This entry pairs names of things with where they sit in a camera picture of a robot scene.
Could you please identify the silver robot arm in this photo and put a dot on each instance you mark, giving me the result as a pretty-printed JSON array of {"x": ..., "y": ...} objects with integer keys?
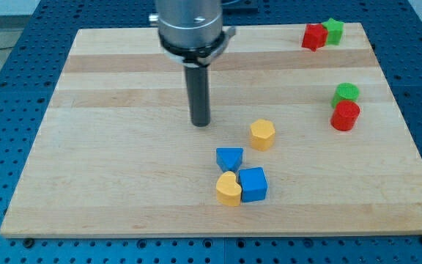
[{"x": 191, "y": 33}]

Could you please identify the yellow hexagon block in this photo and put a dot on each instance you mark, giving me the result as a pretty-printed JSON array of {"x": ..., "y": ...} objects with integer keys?
[{"x": 262, "y": 134}]

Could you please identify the wooden board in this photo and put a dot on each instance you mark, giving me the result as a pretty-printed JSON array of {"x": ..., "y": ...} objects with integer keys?
[{"x": 117, "y": 157}]

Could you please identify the blue triangle block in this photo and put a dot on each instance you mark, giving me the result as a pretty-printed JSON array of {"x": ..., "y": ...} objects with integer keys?
[{"x": 229, "y": 158}]

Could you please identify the red star block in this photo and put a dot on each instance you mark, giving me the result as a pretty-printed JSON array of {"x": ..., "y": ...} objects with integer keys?
[{"x": 315, "y": 36}]

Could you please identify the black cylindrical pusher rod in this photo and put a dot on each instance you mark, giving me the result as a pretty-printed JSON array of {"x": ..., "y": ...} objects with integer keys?
[{"x": 197, "y": 86}]

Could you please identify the green star block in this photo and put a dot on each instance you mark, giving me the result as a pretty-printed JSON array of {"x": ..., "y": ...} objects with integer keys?
[{"x": 335, "y": 30}]

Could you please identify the yellow heart block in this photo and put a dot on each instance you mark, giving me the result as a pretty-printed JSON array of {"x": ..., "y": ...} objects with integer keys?
[{"x": 228, "y": 190}]

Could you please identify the red cylinder block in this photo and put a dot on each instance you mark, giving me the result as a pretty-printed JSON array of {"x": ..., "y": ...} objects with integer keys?
[{"x": 345, "y": 115}]

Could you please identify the green cylinder block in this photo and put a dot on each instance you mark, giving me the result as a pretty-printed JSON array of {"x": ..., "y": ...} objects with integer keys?
[{"x": 345, "y": 91}]

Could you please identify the blue cube block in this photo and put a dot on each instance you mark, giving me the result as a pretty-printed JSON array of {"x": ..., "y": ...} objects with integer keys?
[{"x": 253, "y": 183}]

